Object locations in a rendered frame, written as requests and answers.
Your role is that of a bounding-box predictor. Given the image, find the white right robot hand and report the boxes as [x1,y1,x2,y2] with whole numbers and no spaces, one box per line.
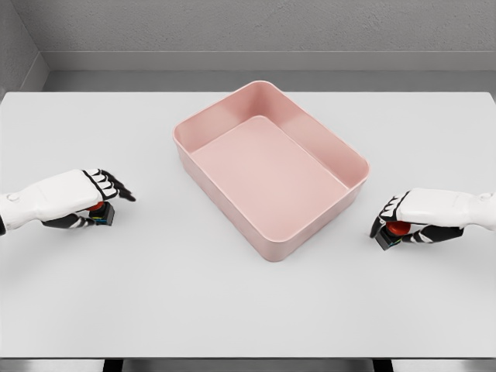
[369,188,472,245]

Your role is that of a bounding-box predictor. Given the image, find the pink rectangular basket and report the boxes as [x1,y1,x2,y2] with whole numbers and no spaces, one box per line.
[172,80,371,264]

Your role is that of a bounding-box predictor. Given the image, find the red button black industrial switch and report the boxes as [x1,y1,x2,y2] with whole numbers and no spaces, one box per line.
[87,201,116,227]
[377,221,412,251]

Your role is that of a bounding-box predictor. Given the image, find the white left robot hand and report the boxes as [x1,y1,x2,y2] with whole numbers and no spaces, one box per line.
[23,168,137,229]

